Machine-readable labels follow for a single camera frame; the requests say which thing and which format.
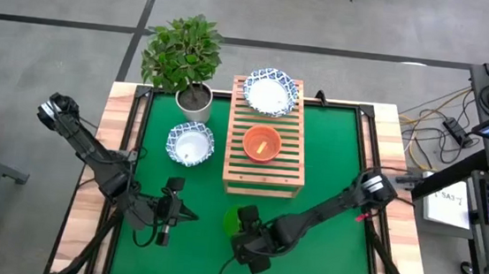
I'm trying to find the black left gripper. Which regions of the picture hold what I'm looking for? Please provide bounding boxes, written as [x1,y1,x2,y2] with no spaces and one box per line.
[145,174,202,250]

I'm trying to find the red plastic cup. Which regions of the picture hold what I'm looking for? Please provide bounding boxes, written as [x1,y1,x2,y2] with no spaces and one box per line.
[241,123,285,166]

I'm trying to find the blue patterned paper bowl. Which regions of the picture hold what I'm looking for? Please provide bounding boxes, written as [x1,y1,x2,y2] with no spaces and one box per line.
[163,118,218,170]
[241,65,302,119]

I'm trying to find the green leafy plant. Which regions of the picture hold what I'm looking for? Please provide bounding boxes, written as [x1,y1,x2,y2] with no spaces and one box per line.
[138,10,227,98]

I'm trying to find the black floor cable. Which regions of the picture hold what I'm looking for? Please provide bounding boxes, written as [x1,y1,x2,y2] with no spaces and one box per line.
[397,84,485,168]

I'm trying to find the white paper sheet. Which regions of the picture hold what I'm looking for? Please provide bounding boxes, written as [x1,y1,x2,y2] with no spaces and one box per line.
[419,182,474,232]

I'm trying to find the small black table-edge camera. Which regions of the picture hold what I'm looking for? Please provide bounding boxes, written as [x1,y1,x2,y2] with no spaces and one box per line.
[313,89,330,107]

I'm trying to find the white plant pot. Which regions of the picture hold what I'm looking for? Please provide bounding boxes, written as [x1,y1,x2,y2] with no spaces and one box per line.
[173,80,215,125]

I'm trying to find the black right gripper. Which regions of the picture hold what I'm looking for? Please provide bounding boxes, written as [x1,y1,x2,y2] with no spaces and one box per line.
[226,202,285,274]

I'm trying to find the yellow floor cable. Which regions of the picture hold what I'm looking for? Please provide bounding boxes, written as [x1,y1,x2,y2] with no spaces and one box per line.
[394,81,472,175]

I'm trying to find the green plastic bowl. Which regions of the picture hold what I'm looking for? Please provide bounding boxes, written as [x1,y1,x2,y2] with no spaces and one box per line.
[220,202,249,240]

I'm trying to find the slatted wooden shelf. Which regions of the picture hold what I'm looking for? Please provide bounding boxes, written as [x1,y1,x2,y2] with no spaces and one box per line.
[220,73,314,201]

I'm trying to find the green table mat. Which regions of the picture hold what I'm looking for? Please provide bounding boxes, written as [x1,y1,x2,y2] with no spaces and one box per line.
[108,87,390,274]

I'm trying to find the black power strip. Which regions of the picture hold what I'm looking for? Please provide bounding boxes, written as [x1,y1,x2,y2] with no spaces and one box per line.
[441,117,474,149]

